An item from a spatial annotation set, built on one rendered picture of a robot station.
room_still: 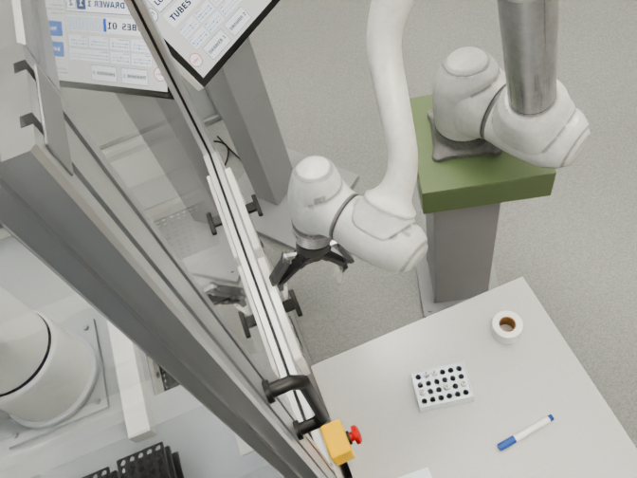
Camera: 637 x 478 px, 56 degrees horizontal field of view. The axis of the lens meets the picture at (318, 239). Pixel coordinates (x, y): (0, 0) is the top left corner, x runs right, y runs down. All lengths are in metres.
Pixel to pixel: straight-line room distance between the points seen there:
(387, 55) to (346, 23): 2.42
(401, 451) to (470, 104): 0.82
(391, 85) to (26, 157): 0.85
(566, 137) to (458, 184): 0.32
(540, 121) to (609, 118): 1.61
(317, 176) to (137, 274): 0.77
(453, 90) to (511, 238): 1.15
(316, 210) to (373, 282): 1.35
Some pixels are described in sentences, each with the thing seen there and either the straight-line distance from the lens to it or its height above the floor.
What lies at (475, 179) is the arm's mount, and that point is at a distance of 1.64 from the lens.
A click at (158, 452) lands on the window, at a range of 0.69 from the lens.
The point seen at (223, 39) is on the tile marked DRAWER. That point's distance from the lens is 1.95.
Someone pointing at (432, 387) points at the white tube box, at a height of 0.80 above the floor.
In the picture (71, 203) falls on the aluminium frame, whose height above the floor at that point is 1.95.
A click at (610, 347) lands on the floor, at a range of 2.41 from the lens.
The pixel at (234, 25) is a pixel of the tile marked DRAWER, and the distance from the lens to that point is 1.99.
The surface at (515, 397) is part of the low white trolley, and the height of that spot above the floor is 0.76.
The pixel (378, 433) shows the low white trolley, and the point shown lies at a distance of 1.45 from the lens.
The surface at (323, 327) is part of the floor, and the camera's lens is 2.40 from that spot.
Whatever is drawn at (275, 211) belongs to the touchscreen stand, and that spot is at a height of 0.04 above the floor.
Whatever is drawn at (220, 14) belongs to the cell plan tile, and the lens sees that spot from 1.98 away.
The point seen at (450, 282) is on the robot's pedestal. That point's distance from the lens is 2.24.
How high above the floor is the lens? 2.17
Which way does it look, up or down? 57 degrees down
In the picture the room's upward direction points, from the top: 18 degrees counter-clockwise
